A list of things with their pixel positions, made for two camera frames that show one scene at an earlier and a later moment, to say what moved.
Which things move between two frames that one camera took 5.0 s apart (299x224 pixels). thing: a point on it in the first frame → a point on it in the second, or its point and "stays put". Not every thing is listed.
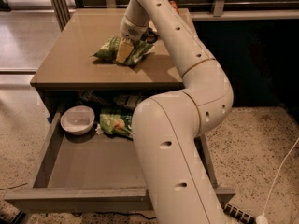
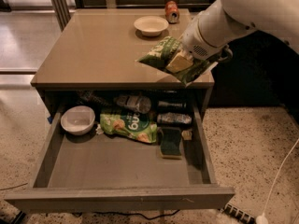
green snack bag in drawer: x=120 y=124 stays put
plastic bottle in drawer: x=128 y=101 stays put
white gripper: x=133 y=31 → x=196 y=43
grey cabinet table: x=69 y=64 stays put
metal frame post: x=60 y=4 stays put
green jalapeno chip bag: x=108 y=50 → x=163 y=52
